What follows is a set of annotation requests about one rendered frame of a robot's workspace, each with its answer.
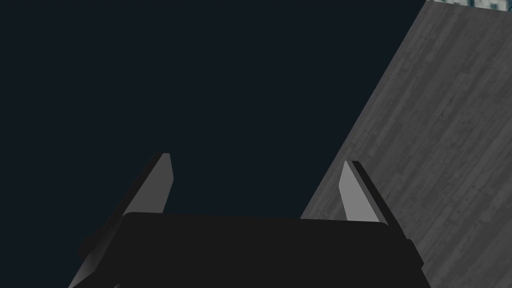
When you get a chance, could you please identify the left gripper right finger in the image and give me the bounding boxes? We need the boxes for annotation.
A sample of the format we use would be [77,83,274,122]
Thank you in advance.
[338,160,397,226]

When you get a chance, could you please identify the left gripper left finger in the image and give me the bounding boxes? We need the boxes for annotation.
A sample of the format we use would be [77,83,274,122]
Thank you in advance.
[113,152,175,220]

